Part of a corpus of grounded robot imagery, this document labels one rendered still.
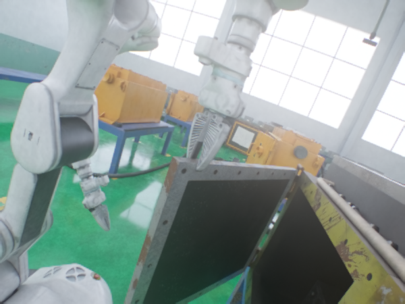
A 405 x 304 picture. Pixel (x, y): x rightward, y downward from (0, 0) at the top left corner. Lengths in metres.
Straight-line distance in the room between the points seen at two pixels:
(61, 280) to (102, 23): 1.10
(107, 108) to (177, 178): 2.85
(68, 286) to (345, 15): 10.56
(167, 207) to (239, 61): 0.32
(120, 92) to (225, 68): 2.76
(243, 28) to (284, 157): 2.32
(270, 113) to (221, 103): 8.85
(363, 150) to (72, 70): 10.06
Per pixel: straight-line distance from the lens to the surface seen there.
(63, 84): 0.67
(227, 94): 0.42
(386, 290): 0.40
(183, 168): 0.46
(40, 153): 0.68
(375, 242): 0.46
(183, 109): 5.95
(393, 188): 0.60
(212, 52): 0.40
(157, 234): 0.52
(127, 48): 0.89
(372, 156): 10.45
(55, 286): 1.33
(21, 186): 0.84
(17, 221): 0.92
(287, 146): 2.68
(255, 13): 0.46
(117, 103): 3.16
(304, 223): 1.01
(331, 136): 9.74
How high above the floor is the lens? 1.35
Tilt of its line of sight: 15 degrees down
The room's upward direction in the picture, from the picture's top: 21 degrees clockwise
